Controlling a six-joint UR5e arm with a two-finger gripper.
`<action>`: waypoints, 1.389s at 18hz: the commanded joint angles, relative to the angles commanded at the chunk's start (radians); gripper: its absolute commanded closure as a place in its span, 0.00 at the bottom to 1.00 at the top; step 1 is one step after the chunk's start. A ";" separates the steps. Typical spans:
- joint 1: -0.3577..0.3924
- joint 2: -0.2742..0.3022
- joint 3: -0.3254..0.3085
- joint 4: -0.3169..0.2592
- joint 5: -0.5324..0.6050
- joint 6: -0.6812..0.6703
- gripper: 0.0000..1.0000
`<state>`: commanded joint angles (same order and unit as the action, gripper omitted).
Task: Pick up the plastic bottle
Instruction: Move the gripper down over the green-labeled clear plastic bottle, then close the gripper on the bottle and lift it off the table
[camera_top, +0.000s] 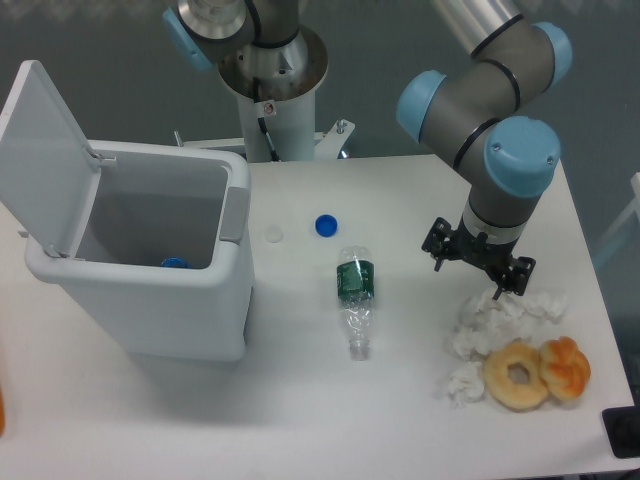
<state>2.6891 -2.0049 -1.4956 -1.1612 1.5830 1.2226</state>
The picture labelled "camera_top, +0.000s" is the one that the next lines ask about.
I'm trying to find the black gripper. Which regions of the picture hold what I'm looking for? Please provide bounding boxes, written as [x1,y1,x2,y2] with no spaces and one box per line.
[422,217,536,300]

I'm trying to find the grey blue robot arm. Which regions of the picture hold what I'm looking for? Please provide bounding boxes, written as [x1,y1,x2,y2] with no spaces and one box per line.
[163,1,573,295]

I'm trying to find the clear plastic bottle green label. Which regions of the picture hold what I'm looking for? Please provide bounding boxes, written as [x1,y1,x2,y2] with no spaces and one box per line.
[336,245,375,361]

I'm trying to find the blue bottle cap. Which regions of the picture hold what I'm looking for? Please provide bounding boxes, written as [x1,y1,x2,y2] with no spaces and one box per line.
[314,214,338,238]

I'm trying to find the white bottle cap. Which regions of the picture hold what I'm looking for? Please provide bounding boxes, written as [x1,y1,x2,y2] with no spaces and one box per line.
[264,225,284,244]

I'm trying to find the large crumpled white tissue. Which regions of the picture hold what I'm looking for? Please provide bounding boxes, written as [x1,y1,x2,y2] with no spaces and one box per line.
[445,289,569,361]

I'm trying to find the small crumpled white tissue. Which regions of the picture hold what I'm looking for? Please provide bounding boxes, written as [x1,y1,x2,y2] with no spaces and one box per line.
[444,361,485,409]

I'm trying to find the twisted orange glazed pastry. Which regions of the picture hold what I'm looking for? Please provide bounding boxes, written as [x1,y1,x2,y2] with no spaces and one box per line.
[539,336,591,401]

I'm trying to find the black device at table corner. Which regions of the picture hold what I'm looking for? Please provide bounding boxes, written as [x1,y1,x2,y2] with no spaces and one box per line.
[601,406,639,459]

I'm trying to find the blue object inside bin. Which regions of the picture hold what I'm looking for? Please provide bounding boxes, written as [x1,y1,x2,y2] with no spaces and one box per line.
[160,256,192,269]

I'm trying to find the white trash bin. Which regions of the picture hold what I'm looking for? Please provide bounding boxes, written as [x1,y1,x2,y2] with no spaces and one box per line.
[25,141,254,361]

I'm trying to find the white trash bin lid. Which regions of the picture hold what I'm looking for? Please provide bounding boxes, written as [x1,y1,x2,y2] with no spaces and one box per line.
[1,60,103,258]

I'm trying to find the orange object at left edge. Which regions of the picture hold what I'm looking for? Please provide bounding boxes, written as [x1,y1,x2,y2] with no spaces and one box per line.
[0,388,6,437]

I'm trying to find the ring donut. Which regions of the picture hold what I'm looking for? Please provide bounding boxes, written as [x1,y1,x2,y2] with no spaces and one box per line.
[482,341,549,411]

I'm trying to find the white frame at right edge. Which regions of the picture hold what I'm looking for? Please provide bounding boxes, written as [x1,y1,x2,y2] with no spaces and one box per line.
[592,172,639,271]

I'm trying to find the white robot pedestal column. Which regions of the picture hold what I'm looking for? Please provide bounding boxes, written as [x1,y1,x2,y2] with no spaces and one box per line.
[216,26,355,163]

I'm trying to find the black cable on pedestal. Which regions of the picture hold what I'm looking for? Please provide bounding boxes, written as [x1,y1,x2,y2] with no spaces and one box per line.
[251,77,281,163]

